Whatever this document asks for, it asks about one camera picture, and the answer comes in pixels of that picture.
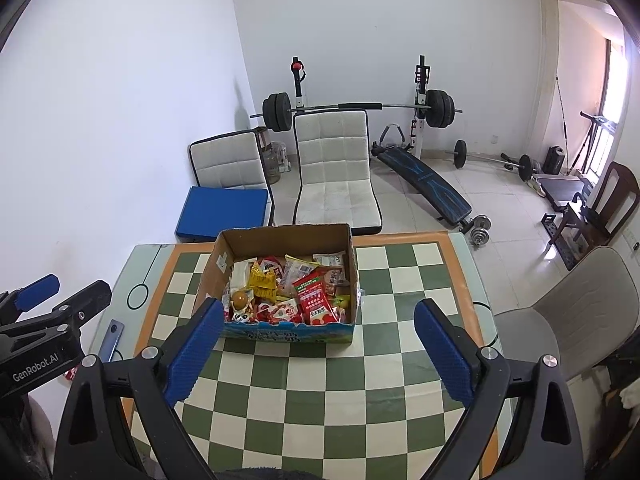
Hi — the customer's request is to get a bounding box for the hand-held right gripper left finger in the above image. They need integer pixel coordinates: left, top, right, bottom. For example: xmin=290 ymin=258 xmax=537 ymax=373
xmin=54 ymin=298 xmax=226 ymax=480

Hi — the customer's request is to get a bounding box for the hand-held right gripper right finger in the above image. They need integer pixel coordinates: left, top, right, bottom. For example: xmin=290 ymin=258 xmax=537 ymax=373
xmin=413 ymin=298 xmax=586 ymax=480

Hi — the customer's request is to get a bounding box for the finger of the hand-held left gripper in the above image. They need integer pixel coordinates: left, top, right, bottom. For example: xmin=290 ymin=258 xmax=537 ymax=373
xmin=0 ymin=274 xmax=61 ymax=328
xmin=30 ymin=281 xmax=112 ymax=338

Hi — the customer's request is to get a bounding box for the cardboard box with blue print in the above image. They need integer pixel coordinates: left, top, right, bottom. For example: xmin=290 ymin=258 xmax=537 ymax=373
xmin=192 ymin=223 xmax=361 ymax=345

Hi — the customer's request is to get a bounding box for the silver white snack packet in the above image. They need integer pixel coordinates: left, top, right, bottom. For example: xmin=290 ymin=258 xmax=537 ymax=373
xmin=231 ymin=259 xmax=258 ymax=288

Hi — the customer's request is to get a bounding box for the red tomato print packet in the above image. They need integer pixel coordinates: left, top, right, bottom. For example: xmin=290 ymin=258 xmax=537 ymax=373
xmin=262 ymin=300 xmax=301 ymax=323

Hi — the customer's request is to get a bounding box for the yellow snack packet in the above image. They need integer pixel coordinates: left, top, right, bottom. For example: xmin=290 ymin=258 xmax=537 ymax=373
xmin=250 ymin=265 xmax=281 ymax=301

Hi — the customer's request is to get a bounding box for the red packet with white label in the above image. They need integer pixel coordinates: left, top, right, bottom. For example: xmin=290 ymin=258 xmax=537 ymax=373
xmin=292 ymin=270 xmax=338 ymax=326

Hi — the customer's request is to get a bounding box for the clear pink yellow-edged packet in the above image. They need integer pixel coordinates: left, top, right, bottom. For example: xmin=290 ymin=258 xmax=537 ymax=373
xmin=285 ymin=255 xmax=321 ymax=281

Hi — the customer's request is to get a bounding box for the person's left forearm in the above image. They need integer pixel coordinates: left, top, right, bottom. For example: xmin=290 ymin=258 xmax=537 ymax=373
xmin=0 ymin=395 xmax=53 ymax=480

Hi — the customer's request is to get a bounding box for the blue-grey smartphone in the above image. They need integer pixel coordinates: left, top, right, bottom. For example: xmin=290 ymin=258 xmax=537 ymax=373
xmin=97 ymin=319 xmax=126 ymax=363

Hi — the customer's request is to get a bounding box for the chrome dumbbell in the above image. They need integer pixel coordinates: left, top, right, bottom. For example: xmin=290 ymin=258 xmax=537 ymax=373
xmin=467 ymin=214 xmax=493 ymax=248

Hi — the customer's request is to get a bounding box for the checkered table cover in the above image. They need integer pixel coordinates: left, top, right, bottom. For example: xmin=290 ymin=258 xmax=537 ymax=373
xmin=112 ymin=231 xmax=516 ymax=480

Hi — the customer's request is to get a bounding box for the blue cushion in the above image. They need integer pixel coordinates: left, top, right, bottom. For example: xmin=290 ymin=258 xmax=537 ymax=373
xmin=174 ymin=186 xmax=273 ymax=243

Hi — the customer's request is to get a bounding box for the grey shell chair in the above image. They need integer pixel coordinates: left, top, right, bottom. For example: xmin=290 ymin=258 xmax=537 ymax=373
xmin=492 ymin=246 xmax=640 ymax=381

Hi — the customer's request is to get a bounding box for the black sit-up bench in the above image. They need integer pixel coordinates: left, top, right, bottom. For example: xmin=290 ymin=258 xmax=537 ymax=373
xmin=370 ymin=125 xmax=475 ymax=235

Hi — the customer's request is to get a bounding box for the white plush toy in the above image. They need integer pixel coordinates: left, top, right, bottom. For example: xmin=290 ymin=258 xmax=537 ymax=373
xmin=620 ymin=380 xmax=640 ymax=411

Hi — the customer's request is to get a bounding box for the small white padded chair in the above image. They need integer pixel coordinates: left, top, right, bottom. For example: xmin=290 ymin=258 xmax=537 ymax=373
xmin=188 ymin=130 xmax=275 ymax=201

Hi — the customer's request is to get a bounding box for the black exercise platform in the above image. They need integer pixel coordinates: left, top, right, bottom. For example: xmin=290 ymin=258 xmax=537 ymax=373
xmin=537 ymin=174 xmax=596 ymax=213

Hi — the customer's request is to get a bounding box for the long floor barbell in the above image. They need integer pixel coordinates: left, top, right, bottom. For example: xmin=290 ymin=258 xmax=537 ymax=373
xmin=445 ymin=139 xmax=533 ymax=182

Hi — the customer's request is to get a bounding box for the clear water jug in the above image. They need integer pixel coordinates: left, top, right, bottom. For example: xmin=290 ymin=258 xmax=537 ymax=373
xmin=264 ymin=142 xmax=283 ymax=183

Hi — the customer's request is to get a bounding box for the black speaker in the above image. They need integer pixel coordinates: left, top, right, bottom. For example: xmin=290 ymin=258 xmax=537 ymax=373
xmin=542 ymin=146 xmax=566 ymax=176

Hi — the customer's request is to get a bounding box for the white squat rack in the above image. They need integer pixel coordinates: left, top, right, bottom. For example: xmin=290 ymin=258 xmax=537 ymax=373
xmin=291 ymin=55 xmax=433 ymax=161

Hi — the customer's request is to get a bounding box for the large white padded chair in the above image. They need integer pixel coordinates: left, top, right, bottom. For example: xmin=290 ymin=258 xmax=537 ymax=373
xmin=292 ymin=109 xmax=383 ymax=235

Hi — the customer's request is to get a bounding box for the dark wooden chair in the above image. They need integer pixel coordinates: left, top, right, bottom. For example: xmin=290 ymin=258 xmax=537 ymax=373
xmin=547 ymin=161 xmax=640 ymax=261

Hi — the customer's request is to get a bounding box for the barbell with black plates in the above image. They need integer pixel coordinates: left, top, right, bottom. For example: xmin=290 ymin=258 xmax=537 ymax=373
xmin=250 ymin=89 xmax=463 ymax=133

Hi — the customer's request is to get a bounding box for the black metal stand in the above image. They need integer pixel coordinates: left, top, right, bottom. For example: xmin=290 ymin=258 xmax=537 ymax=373
xmin=567 ymin=110 xmax=618 ymax=176

